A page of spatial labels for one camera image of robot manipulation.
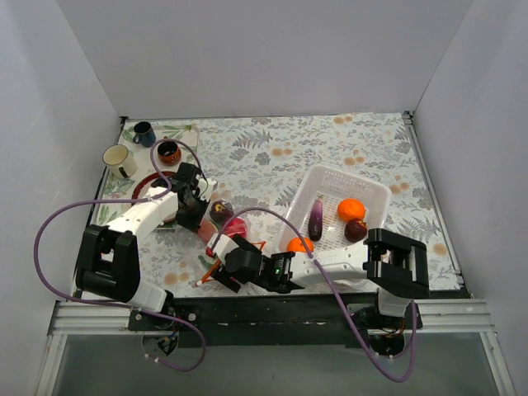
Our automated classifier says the white perforated plastic basket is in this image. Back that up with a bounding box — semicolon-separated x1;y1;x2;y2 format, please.
285;164;392;253

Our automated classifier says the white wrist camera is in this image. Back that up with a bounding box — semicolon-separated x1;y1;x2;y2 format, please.
205;233;238;263
199;178;218;200

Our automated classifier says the fake watermelon slice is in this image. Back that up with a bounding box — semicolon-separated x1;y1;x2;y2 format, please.
196;219;219;243

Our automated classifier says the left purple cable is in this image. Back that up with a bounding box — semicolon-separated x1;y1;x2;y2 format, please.
33;138;210;372

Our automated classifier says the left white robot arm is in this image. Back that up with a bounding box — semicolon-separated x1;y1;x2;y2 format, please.
75;163;216;330

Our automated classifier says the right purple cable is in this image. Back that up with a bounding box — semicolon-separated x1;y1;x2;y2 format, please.
210;207;417;384

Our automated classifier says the red fake apple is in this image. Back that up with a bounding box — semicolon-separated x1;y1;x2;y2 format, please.
224;217;248;238

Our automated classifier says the dark purple fake fruit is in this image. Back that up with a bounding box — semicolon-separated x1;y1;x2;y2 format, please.
210;200;234;225

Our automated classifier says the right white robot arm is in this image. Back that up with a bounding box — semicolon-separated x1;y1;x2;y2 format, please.
207;229;430;328

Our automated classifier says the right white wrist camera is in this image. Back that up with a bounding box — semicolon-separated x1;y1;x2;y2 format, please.
205;233;238;263

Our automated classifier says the clear zip top bag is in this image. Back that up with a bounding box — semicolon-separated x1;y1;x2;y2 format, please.
195;207;266;290

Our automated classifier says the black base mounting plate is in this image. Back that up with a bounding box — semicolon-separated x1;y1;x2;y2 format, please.
127;293;424;348

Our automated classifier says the brown orange small cup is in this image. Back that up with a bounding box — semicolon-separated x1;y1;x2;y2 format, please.
157;141;182;166

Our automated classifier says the red rimmed plate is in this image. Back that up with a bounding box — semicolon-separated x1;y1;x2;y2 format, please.
131;172;177;229

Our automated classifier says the purple fake eggplant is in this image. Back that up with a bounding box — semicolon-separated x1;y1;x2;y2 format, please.
307;196;323;242

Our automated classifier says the floral patterned tablecloth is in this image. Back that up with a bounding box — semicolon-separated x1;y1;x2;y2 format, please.
139;113;463;297

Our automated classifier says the orange fake mandarin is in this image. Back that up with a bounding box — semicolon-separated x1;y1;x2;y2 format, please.
337;198;366;222

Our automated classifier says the cream enamel mug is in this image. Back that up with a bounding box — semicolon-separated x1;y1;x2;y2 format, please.
102;144;138;179

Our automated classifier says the purple cable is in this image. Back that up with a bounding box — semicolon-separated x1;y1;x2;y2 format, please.
33;138;210;372
210;207;417;384

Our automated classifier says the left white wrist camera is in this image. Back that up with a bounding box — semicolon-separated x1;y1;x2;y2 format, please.
199;178;218;200

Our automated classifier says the leaf patterned serving tray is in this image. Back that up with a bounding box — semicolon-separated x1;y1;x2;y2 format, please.
93;120;199;225

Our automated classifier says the aluminium frame rail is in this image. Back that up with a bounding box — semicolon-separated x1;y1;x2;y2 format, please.
48;299;495;336

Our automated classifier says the dark blue mug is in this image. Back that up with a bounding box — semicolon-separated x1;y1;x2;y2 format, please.
132;121;156;148

